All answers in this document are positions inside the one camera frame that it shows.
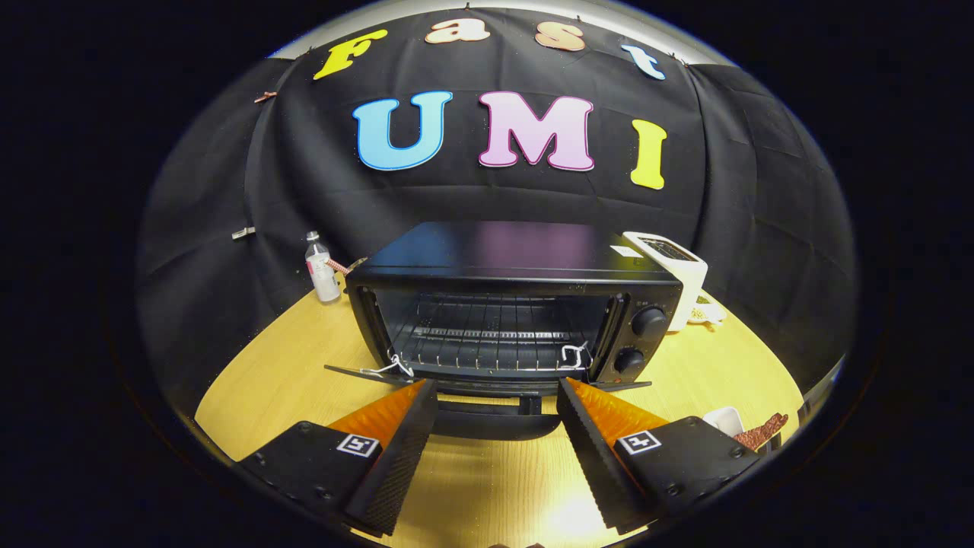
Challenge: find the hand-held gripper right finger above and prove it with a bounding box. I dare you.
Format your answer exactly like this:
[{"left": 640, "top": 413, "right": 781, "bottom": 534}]
[{"left": 556, "top": 378, "right": 762, "bottom": 535}]

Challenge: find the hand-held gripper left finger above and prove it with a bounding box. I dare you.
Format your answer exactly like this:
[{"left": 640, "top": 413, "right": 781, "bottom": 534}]
[{"left": 238, "top": 379, "right": 439, "bottom": 537}]

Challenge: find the black toaster oven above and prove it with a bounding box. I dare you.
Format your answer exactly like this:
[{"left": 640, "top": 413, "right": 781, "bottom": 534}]
[{"left": 325, "top": 221, "right": 683, "bottom": 441}]

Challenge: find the white pop-up toaster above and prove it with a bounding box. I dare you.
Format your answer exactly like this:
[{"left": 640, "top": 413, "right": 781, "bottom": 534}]
[{"left": 622, "top": 231, "right": 708, "bottom": 333}]

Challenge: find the white ribbed plate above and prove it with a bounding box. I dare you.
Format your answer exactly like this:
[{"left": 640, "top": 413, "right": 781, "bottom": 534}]
[{"left": 702, "top": 406, "right": 745, "bottom": 438}]

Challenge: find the small white dish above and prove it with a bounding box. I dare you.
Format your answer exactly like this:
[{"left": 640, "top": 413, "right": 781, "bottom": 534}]
[{"left": 689, "top": 299, "right": 727, "bottom": 328}]

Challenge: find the small clear plastic bottle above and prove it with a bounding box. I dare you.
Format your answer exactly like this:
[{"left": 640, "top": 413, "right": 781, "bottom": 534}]
[{"left": 305, "top": 231, "right": 341, "bottom": 303}]

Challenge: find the black backdrop cloth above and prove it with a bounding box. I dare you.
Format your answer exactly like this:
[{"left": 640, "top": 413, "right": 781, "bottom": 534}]
[{"left": 137, "top": 6, "right": 861, "bottom": 427}]

